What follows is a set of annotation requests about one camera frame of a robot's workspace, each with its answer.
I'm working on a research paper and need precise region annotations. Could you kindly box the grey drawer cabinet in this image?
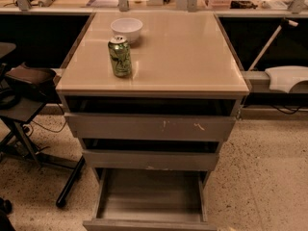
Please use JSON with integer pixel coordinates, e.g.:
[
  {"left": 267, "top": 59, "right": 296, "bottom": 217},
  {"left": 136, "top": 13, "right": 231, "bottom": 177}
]
[{"left": 55, "top": 11, "right": 251, "bottom": 191}]

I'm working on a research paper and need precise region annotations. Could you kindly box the grey middle drawer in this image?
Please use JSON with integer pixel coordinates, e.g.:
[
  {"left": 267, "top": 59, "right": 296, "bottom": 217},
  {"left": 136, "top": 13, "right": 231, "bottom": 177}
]
[{"left": 83, "top": 150, "right": 218, "bottom": 171}]

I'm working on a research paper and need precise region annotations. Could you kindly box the grey top drawer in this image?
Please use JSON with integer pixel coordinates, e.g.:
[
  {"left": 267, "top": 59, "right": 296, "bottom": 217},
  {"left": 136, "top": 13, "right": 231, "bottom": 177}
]
[{"left": 65, "top": 113, "right": 235, "bottom": 141}]

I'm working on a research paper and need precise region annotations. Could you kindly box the grey open bottom drawer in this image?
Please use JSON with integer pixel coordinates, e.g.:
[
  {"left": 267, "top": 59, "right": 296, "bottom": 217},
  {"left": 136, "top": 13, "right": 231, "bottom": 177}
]
[{"left": 83, "top": 169, "right": 217, "bottom": 231}]

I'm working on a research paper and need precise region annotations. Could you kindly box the green soda can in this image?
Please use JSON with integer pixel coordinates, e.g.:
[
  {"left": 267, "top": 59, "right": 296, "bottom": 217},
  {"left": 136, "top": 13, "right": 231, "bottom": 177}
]
[{"left": 108, "top": 35, "right": 132, "bottom": 77}]

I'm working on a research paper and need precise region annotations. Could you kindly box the white bowl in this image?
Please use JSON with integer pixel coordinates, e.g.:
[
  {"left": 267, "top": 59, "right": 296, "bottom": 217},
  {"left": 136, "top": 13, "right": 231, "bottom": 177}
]
[{"left": 111, "top": 17, "right": 143, "bottom": 43}]

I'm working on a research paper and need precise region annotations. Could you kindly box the dark brown bag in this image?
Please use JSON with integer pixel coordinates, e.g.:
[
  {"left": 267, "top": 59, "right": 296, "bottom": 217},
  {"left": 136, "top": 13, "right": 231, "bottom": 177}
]
[{"left": 4, "top": 64, "right": 57, "bottom": 102}]

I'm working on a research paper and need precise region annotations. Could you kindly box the white curved base object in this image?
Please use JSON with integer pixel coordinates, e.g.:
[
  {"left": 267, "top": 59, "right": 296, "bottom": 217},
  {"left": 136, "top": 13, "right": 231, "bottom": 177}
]
[{"left": 265, "top": 65, "right": 308, "bottom": 93}]

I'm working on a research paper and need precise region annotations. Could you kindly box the black side stand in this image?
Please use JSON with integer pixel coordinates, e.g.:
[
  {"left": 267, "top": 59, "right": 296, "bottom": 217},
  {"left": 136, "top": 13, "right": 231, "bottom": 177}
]
[{"left": 0, "top": 41, "right": 87, "bottom": 209}]

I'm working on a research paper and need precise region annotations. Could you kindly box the white stick with black tip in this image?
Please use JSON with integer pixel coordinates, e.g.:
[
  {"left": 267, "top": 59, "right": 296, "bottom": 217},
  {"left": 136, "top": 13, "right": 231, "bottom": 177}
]
[{"left": 248, "top": 18, "right": 298, "bottom": 71}]

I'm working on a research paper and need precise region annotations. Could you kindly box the black floor cable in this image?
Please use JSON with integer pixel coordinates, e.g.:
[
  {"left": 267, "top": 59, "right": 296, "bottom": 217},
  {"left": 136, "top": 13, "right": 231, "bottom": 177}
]
[{"left": 21, "top": 103, "right": 67, "bottom": 137}]

